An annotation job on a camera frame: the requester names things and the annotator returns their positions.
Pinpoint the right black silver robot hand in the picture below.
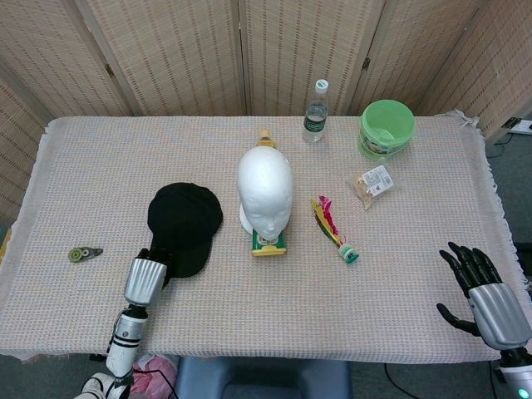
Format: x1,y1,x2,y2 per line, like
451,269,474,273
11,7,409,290
436,241,532,351

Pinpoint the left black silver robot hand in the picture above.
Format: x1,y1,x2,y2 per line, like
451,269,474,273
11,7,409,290
123,248,174,308

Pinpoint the black baseball cap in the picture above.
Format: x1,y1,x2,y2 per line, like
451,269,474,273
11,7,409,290
147,182,224,279

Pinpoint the white foam mannequin head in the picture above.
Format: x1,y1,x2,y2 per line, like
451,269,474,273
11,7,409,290
237,145,292,242

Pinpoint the green grey correction tape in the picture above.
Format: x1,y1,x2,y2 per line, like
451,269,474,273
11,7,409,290
68,246,104,264

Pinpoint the pink plastic bag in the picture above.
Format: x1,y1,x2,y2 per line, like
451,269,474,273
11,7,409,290
131,354,180,399

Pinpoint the beige woven tablecloth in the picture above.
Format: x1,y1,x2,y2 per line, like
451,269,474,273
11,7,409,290
0,108,532,365

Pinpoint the green box with yellow lid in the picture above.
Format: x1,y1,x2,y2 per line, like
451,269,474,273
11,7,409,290
251,229,288,259

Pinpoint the blue grey chair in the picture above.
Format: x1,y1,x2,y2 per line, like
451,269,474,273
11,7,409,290
174,356,353,399

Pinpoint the clear snack packet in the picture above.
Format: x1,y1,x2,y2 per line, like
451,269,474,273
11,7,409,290
350,165,397,212

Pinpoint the colourful feather shuttlecock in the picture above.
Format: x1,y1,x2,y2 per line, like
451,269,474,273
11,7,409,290
311,195,359,264

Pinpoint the white power strip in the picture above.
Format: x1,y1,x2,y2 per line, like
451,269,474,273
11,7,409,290
500,117,532,135

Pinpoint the green plastic bucket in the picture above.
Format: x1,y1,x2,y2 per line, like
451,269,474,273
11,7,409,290
357,99,416,160

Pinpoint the woven folding screen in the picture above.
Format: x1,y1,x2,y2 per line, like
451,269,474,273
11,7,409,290
0,0,532,225

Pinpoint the clear water bottle green label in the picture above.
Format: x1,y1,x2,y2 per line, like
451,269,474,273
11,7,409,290
302,79,331,144

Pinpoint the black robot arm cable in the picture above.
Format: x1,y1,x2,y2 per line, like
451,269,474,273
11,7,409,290
131,364,179,399

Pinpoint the black floor cable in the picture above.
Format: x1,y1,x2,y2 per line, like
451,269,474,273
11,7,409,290
384,363,416,399

